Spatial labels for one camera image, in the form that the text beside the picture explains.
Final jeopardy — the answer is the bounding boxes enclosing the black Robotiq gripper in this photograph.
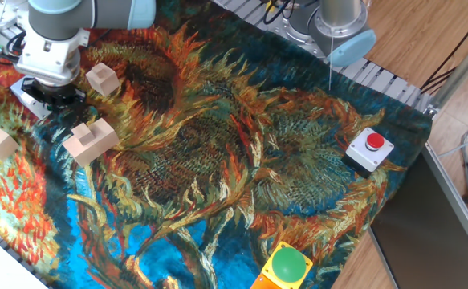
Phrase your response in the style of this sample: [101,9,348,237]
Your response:
[21,79,87,112]

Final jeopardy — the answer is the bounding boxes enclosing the grey box small green button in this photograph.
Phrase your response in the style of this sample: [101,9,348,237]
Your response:
[9,78,54,120]

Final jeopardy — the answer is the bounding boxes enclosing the yellow box big green button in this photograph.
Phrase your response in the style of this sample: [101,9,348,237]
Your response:
[260,241,314,289]

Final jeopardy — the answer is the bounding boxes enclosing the grey box red button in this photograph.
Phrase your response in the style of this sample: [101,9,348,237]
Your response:
[340,127,395,180]

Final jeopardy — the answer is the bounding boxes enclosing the small wooden block with peg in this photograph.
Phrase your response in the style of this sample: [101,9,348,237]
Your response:
[85,62,121,97]

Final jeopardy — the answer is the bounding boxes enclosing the large notched wooden block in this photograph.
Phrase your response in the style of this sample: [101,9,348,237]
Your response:
[62,117,120,168]

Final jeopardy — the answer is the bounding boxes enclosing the silver mounting plate with screws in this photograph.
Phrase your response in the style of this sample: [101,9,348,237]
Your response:
[0,0,30,31]

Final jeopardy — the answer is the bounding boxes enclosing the sunflower painting cloth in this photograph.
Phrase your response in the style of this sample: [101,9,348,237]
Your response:
[0,0,434,289]

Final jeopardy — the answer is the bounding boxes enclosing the white paper sheet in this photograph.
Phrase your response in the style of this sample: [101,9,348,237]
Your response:
[0,226,48,289]

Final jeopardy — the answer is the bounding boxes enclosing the white zip tie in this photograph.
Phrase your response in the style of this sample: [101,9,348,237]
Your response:
[328,35,336,91]

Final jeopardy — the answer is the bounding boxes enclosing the dark grey panel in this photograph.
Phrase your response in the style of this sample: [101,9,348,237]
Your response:
[368,150,468,289]

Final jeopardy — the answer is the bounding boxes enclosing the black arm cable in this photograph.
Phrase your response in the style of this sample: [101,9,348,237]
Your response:
[0,30,28,65]

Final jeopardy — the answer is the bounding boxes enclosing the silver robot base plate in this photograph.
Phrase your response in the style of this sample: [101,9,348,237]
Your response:
[263,0,327,57]

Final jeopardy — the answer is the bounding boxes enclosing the black floor cables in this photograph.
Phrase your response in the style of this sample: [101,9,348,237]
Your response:
[420,7,468,93]

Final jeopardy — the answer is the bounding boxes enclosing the aluminium frame post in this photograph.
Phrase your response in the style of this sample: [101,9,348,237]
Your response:
[424,27,468,120]

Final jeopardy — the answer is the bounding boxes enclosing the aluminium frame rail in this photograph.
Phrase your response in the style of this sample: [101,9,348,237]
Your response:
[421,142,468,276]

